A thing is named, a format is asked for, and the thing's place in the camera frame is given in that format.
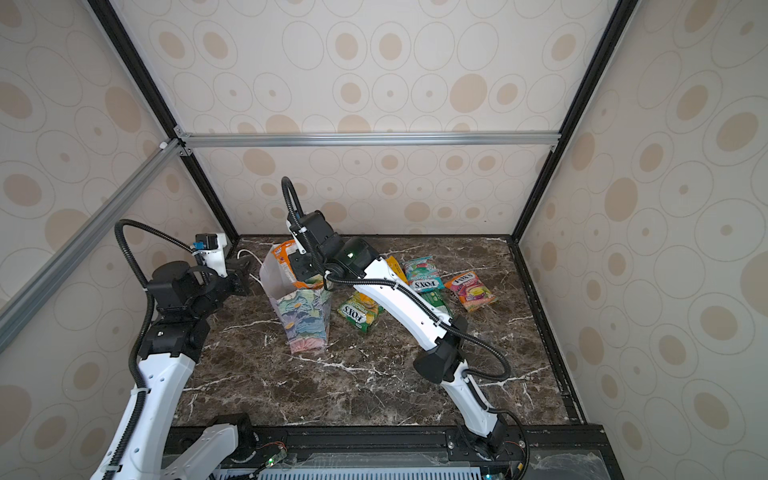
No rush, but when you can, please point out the orange snack bag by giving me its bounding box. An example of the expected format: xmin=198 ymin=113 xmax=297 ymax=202
xmin=271 ymin=239 xmax=309 ymax=289

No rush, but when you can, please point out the floral white paper bag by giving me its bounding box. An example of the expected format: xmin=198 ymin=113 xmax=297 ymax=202
xmin=236 ymin=246 xmax=331 ymax=354

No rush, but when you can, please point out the green Fox's candy bag small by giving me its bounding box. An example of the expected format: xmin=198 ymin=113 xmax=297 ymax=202
xmin=337 ymin=292 xmax=384 ymax=333

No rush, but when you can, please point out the green snack bag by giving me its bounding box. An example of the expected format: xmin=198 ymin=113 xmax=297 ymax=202
xmin=420 ymin=290 xmax=451 ymax=316

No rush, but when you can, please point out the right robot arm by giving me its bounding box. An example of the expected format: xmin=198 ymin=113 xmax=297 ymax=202
xmin=280 ymin=177 xmax=531 ymax=479

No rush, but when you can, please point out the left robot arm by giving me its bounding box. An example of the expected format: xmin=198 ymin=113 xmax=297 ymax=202
xmin=93 ymin=219 xmax=258 ymax=479

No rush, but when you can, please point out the yellow snack bag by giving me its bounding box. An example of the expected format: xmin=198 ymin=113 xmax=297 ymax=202
xmin=386 ymin=256 xmax=407 ymax=283

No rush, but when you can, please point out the teal Fox's candy bag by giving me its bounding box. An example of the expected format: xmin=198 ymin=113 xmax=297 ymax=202
xmin=403 ymin=256 xmax=444 ymax=294

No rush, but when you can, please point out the pink Fox's candy bag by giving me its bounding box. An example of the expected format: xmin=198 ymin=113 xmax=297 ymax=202
xmin=446 ymin=271 xmax=497 ymax=312

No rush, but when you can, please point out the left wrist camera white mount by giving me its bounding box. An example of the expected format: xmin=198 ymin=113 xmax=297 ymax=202
xmin=191 ymin=233 xmax=228 ymax=278

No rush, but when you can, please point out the horizontal aluminium rail back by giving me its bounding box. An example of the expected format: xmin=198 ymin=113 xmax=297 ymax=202
xmin=181 ymin=131 xmax=560 ymax=148

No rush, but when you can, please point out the aluminium rail left side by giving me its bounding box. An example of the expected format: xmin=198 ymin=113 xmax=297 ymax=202
xmin=1 ymin=139 xmax=181 ymax=350

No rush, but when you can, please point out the black frame post left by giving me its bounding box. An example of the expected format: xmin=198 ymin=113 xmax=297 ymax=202
xmin=87 ymin=0 xmax=239 ymax=241

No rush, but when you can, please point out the black frame post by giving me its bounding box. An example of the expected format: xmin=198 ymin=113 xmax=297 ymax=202
xmin=87 ymin=0 xmax=239 ymax=241
xmin=511 ymin=0 xmax=639 ymax=246

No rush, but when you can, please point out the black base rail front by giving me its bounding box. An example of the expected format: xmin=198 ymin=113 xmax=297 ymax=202
xmin=209 ymin=425 xmax=623 ymax=479

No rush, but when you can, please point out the black frame post right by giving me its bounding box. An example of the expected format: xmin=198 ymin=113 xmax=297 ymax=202
xmin=511 ymin=0 xmax=639 ymax=246

